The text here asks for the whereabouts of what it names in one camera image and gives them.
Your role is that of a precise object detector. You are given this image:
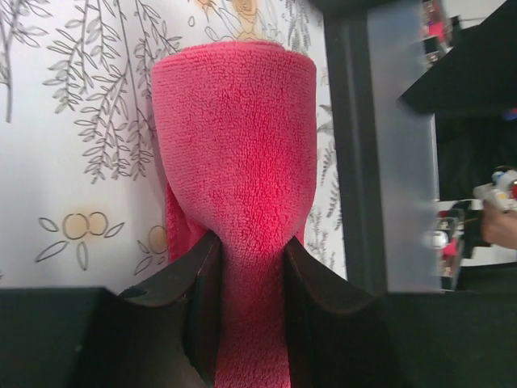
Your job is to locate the pink red towel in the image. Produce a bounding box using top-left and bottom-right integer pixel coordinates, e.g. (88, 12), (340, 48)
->
(151, 40), (317, 387)

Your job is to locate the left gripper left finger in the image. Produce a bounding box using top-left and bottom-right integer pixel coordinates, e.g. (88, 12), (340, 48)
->
(1, 233), (221, 387)

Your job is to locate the aluminium frame rail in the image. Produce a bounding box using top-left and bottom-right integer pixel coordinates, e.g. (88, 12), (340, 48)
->
(324, 1), (440, 294)

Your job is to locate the floral table mat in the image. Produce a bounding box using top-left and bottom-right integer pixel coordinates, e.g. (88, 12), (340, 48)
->
(1, 0), (346, 291)

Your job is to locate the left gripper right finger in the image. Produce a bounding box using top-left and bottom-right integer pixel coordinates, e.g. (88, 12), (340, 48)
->
(284, 239), (516, 387)

